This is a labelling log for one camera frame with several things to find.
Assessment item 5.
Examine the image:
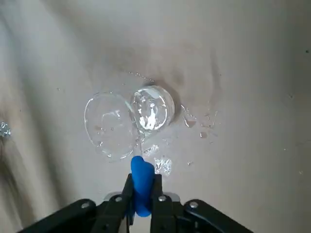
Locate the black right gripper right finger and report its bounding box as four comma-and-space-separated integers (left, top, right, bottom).
150, 173, 254, 233

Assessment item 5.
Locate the glass pipette with blue bulb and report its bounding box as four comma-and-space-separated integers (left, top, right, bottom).
123, 100, 156, 217

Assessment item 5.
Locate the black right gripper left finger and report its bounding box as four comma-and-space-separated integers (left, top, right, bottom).
21, 173, 135, 233

